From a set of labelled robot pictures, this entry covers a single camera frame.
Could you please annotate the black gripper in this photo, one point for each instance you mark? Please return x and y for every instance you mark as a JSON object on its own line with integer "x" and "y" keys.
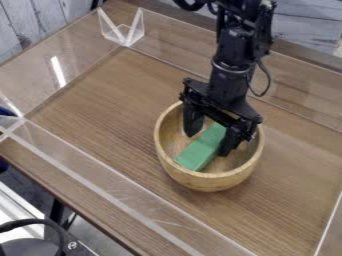
{"x": 221, "y": 100}

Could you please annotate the green rectangular block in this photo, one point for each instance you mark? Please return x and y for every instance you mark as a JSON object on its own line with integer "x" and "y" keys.
{"x": 201, "y": 151}

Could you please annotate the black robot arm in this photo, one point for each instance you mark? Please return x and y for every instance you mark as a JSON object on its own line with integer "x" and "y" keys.
{"x": 244, "y": 43}

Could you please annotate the brown wooden bowl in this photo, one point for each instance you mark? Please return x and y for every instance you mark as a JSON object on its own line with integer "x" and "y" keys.
{"x": 225, "y": 171}

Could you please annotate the black table leg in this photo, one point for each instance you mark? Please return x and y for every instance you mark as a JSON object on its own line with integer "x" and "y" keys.
{"x": 57, "y": 211}

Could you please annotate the blue object at left edge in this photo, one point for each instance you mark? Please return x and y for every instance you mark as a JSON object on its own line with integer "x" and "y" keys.
{"x": 6, "y": 112}

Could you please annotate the clear acrylic corner bracket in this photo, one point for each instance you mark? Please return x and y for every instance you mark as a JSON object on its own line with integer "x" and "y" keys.
{"x": 122, "y": 34}

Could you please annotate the grey metal base plate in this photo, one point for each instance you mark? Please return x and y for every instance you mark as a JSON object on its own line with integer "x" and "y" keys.
{"x": 41, "y": 247}

